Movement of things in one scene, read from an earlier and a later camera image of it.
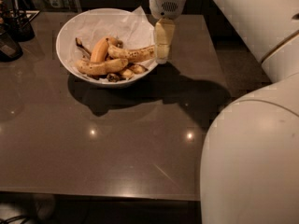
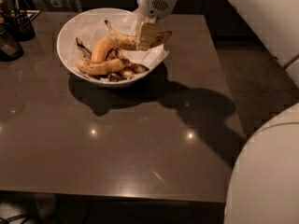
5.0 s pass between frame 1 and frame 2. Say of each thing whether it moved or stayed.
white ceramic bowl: stayed
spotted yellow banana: moved
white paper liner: stayed
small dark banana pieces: stayed
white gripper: moved
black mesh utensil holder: stayed
